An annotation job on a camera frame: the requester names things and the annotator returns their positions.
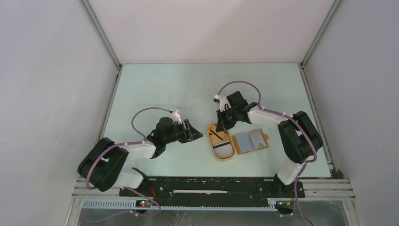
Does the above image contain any grey slotted cable duct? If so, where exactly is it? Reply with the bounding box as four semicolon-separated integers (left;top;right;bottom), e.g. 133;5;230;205
81;199;277;211

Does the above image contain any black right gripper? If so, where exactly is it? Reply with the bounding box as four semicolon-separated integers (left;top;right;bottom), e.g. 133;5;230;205
217;106;239;132

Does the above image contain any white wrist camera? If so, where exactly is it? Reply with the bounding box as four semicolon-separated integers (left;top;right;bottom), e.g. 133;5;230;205
213;95;231;112
170;107;183;125

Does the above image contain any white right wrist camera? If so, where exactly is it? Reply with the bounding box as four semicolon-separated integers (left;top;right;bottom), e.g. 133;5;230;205
213;95;231;112

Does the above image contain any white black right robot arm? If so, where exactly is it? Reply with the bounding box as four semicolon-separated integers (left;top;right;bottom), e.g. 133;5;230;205
214;91;324;197

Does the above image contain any black mounting base plate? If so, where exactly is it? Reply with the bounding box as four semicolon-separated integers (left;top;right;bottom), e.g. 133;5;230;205
136;177;305;207

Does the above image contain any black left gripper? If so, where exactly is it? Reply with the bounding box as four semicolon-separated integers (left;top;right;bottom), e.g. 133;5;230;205
164;119;203;145

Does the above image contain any aluminium frame rail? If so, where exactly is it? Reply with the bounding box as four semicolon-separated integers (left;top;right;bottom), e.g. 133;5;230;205
72;178;356;201

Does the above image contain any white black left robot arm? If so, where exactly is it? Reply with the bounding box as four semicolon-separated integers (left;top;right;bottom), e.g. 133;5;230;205
77;117;203;196

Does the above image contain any orange leather card holder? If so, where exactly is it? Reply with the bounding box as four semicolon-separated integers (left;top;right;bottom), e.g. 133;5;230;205
232;129;269;154

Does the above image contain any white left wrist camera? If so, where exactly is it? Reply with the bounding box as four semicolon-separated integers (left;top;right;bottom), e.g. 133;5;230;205
170;107;183;125

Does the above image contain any orange oval plastic tray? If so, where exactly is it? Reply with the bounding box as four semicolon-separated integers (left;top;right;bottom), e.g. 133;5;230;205
207;123;236;161

